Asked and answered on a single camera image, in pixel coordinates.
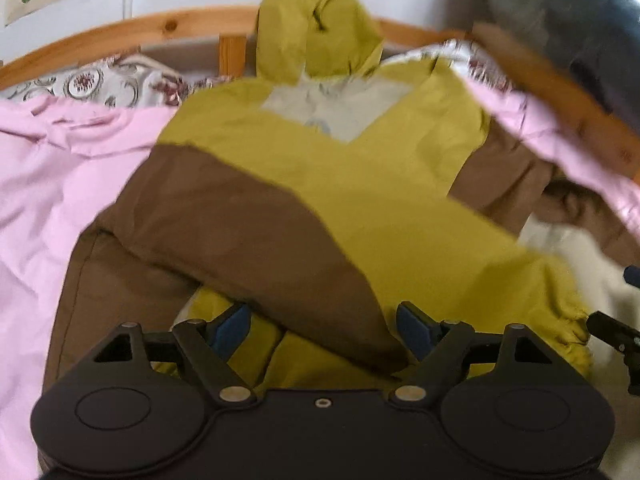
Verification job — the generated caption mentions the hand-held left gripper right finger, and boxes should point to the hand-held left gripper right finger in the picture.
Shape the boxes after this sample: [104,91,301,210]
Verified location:
[387,301,556,407]

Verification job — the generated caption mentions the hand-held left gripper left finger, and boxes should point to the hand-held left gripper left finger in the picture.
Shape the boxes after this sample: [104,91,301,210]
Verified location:
[92,304,258,407]

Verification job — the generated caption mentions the wooden bed frame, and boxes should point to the wooden bed frame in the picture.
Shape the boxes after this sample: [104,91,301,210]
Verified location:
[0,5,640,181]

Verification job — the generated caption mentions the pink bed sheet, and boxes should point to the pink bed sheet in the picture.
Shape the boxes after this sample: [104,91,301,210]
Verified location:
[0,80,640,480]

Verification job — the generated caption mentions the white cloth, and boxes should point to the white cloth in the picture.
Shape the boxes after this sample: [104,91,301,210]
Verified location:
[520,214,632,363]

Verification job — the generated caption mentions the olive and brown hooded jacket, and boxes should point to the olive and brown hooded jacket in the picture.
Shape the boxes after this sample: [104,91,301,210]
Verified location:
[42,0,626,397]

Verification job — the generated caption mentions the clear plastic bag of clothes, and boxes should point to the clear plastic bag of clothes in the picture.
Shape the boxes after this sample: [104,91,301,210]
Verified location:
[475,0,640,117]

